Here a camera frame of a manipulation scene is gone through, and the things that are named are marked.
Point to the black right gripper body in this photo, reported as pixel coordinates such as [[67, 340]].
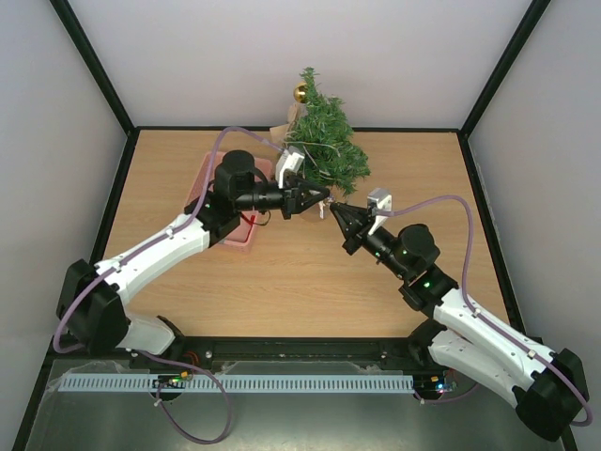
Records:
[[356, 233]]

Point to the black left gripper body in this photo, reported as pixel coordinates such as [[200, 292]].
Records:
[[289, 207]]

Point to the round wooden tree base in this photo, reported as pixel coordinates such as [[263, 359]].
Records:
[[310, 215]]

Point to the clear led string lights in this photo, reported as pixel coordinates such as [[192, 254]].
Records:
[[322, 133]]

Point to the small green christmas tree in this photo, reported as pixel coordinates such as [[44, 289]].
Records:
[[357, 166]]

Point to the pink perforated plastic basket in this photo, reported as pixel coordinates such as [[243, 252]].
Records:
[[240, 239]]

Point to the gold bauble ornament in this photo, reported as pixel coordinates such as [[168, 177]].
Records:
[[300, 92]]

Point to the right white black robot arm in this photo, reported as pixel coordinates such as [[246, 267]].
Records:
[[546, 388]]

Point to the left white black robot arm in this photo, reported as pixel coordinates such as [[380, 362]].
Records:
[[93, 299]]

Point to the red ribbon bow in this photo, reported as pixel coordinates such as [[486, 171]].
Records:
[[250, 221]]

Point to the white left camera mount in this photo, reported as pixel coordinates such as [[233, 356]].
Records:
[[280, 173]]

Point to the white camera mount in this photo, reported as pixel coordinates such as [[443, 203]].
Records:
[[380, 216], [280, 173]]

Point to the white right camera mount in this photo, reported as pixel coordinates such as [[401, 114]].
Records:
[[380, 216]]

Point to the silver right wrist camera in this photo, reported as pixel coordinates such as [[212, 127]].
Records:
[[379, 197]]

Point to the black front frame rail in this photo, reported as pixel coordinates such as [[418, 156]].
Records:
[[408, 355]]

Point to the light blue slotted cable duct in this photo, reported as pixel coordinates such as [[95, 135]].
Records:
[[239, 384]]

